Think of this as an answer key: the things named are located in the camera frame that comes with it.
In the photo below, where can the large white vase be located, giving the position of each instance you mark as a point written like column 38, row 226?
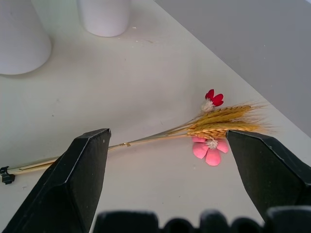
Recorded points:
column 19, row 36

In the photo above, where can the small black stem clip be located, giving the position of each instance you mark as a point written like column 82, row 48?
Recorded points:
column 6, row 178

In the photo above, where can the dried wheat and flower bunch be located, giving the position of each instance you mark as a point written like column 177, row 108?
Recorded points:
column 218, row 117

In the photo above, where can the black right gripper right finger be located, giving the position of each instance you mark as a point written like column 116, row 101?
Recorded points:
column 267, row 170

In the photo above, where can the small white vase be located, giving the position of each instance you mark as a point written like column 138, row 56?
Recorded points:
column 104, row 17

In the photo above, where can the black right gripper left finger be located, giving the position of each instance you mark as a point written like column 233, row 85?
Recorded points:
column 68, row 184

